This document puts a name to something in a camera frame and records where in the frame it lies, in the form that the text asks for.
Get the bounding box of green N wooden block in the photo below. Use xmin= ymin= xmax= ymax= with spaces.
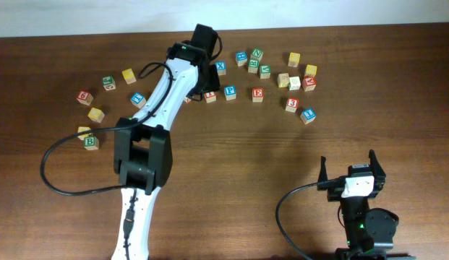
xmin=250 ymin=48 xmax=264 ymax=61

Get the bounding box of plain O wooden block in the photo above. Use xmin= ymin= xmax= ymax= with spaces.
xmin=288 ymin=76 xmax=302 ymax=91

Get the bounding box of yellow top block right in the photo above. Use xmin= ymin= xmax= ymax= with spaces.
xmin=304 ymin=64 xmax=317 ymax=77

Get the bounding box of red 3 wooden block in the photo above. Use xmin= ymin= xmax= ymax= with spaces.
xmin=285 ymin=97 xmax=299 ymax=113

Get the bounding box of blue P wooden block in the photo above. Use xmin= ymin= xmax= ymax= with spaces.
xmin=224 ymin=85 xmax=236 ymax=100

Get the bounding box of blue T wooden block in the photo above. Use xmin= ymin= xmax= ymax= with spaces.
xmin=130 ymin=92 xmax=147 ymax=109

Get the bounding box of yellow sided wooden block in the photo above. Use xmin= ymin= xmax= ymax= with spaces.
xmin=277 ymin=73 xmax=290 ymax=88

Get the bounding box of blue X wooden block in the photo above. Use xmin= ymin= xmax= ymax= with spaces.
xmin=215 ymin=61 xmax=227 ymax=76

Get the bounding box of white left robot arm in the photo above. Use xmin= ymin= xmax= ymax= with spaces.
xmin=112 ymin=25 xmax=223 ymax=259

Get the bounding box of green R wooden block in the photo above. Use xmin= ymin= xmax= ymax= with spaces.
xmin=248 ymin=59 xmax=260 ymax=74

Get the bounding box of blue L wooden block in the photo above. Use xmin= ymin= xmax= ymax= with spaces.
xmin=300 ymin=108 xmax=317 ymax=124

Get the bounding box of green J wooden block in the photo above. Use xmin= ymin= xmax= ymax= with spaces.
xmin=102 ymin=76 xmax=116 ymax=91

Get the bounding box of green V wooden block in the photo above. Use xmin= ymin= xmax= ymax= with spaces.
xmin=260 ymin=65 xmax=271 ymax=79

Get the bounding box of red E wooden block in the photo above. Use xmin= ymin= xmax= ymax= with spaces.
xmin=252 ymin=88 xmax=264 ymax=103

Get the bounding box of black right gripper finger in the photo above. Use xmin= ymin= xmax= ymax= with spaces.
xmin=317 ymin=156 xmax=328 ymax=185
xmin=369 ymin=149 xmax=386 ymax=178

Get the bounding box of red I wooden block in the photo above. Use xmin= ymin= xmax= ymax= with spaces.
xmin=204 ymin=92 xmax=217 ymax=103

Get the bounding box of blue H wooden block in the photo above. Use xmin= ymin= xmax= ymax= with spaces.
xmin=236 ymin=51 xmax=248 ymax=66

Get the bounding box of red 6 wooden block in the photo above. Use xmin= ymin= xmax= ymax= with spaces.
xmin=77 ymin=91 xmax=93 ymax=105

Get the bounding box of yellow top block far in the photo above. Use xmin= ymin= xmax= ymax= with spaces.
xmin=288 ymin=52 xmax=301 ymax=68

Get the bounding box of red A wooden block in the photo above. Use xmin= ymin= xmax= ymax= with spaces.
xmin=302 ymin=77 xmax=317 ymax=92

